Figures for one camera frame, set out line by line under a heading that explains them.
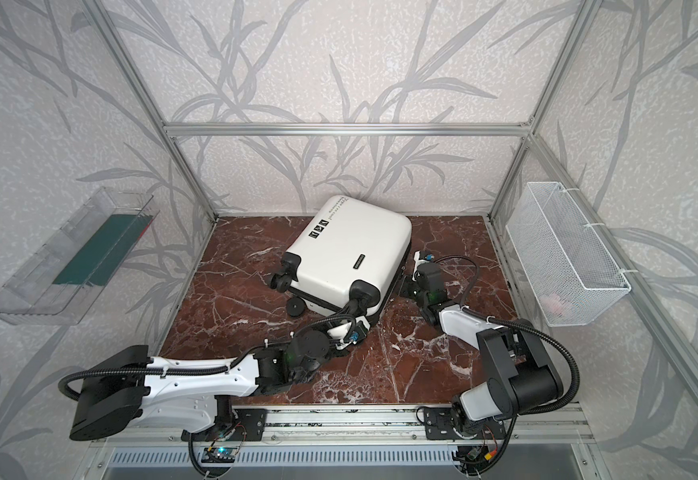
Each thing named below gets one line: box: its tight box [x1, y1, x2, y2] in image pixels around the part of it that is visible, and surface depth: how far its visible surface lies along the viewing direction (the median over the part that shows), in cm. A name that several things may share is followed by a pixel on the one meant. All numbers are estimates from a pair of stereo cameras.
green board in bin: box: [52, 214, 153, 286], surface depth 68 cm
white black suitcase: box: [268, 195, 412, 322], surface depth 86 cm
